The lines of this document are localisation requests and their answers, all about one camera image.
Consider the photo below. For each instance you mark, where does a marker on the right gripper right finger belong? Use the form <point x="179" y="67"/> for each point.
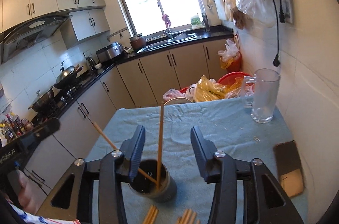
<point x="265" y="201"/>

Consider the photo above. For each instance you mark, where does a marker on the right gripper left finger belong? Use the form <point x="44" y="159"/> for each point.
<point x="72" y="196"/>

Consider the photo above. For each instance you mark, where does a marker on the wooden chopstick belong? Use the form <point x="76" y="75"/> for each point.
<point x="192" y="217"/>
<point x="151" y="215"/>
<point x="100" y="131"/>
<point x="160" y="146"/>
<point x="185" y="217"/>

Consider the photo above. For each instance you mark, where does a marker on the beige lower kitchen cabinets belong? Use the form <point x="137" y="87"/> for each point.
<point x="140" y="82"/>

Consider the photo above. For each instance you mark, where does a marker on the left hand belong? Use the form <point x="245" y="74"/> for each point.
<point x="30" y="196"/>

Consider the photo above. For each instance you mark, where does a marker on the sauce bottles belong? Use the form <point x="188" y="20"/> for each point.
<point x="13" y="127"/>

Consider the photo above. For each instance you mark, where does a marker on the black smartphone amber case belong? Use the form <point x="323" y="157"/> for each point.
<point x="289" y="168"/>

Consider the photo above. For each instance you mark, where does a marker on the patterned sleeve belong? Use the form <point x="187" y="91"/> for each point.
<point x="30" y="218"/>

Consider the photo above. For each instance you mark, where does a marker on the steel cooking pot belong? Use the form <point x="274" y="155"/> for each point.
<point x="42" y="99"/>

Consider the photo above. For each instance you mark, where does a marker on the dark grey utensil holder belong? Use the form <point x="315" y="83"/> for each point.
<point x="143" y="186"/>

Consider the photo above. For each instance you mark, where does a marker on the teal table cloth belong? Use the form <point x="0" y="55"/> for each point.
<point x="225" y="122"/>

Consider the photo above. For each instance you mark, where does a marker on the black wok with lid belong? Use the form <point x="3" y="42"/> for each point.
<point x="67" y="76"/>

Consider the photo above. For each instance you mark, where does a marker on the clear glass beer mug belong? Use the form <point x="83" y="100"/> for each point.
<point x="260" y="93"/>

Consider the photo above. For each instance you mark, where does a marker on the range hood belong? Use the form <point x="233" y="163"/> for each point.
<point x="29" y="33"/>

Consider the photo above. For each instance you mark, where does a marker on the black electric kettle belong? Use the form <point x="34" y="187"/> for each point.
<point x="90" y="63"/>

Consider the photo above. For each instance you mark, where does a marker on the yellow plastic bag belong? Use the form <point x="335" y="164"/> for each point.
<point x="210" y="90"/>

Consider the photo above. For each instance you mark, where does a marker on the red plastic basin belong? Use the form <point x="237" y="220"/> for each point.
<point x="230" y="78"/>

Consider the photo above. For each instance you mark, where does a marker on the silver rice cooker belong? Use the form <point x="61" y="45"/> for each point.
<point x="110" y="52"/>

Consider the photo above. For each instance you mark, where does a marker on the red trash bin with bag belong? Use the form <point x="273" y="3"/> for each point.
<point x="230" y="57"/>

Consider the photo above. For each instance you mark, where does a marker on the brown clay pot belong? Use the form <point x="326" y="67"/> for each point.
<point x="138" y="42"/>

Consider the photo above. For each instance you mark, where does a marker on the green dish soap bottle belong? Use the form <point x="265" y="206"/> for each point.
<point x="196" y="22"/>

